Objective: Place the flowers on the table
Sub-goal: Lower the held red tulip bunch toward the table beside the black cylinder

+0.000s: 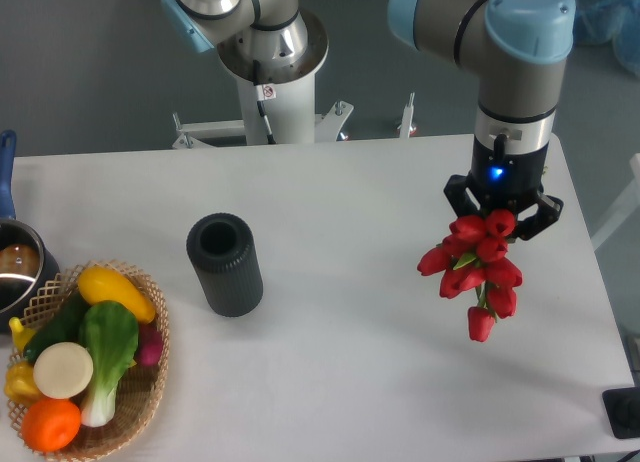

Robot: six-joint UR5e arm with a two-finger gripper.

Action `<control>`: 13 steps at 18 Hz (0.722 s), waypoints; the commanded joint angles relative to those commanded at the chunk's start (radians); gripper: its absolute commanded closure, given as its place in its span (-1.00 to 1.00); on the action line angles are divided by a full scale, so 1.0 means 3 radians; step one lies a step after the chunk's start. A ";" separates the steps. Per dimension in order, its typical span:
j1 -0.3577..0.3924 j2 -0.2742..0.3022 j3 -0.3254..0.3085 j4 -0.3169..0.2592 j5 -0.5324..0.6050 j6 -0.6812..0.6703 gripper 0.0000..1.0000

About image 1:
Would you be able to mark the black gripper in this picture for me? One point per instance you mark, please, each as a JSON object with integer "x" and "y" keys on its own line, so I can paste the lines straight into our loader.
{"x": 511, "y": 181}

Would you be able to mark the red tulip bouquet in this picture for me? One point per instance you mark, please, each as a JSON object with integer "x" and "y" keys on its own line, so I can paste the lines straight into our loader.
{"x": 473, "y": 257}

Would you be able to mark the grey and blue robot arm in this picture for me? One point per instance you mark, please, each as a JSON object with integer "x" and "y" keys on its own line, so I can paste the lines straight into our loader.
{"x": 517, "y": 49}

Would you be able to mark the blue plastic bags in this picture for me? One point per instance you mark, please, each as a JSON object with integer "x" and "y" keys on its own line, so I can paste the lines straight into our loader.
{"x": 614, "y": 22}

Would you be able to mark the black device at edge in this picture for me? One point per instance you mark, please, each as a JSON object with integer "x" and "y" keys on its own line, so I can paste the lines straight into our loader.
{"x": 622, "y": 409}

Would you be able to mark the dark grey ribbed vase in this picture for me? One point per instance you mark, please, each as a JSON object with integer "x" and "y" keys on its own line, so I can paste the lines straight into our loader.
{"x": 222, "y": 250}

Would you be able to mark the purple red radish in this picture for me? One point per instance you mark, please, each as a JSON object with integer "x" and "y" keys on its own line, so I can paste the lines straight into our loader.
{"x": 150, "y": 346}

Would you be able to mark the green bok choy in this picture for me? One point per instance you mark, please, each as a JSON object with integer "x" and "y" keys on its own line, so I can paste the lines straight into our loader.
{"x": 109, "y": 332}

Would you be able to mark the yellow squash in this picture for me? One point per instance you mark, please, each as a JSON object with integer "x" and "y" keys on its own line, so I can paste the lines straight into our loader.
{"x": 98, "y": 284}

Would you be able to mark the woven wicker basket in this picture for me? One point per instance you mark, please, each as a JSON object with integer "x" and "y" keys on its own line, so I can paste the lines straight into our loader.
{"x": 140, "y": 390}

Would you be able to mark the dark green cucumber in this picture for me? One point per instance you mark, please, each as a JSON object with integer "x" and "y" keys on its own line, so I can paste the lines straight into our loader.
{"x": 62, "y": 327}

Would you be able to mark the cream round bun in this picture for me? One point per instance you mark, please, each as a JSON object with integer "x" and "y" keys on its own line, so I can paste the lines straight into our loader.
{"x": 63, "y": 370}

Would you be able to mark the small yellow pepper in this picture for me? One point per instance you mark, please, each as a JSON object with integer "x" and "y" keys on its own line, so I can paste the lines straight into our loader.
{"x": 21, "y": 335}

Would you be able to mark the orange fruit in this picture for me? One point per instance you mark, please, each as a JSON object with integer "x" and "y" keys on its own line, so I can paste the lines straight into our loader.
{"x": 50, "y": 424}

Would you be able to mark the yellow bell pepper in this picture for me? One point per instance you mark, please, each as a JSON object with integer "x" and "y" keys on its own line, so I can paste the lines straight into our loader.
{"x": 20, "y": 386}

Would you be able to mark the white furniture frame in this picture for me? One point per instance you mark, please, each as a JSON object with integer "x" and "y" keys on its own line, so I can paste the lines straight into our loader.
{"x": 625, "y": 204}

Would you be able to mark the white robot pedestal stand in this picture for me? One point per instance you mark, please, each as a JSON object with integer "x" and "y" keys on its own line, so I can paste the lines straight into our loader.
{"x": 271, "y": 114}

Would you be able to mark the blue handled saucepan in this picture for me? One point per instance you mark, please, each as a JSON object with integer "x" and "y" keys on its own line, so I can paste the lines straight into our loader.
{"x": 26, "y": 264}

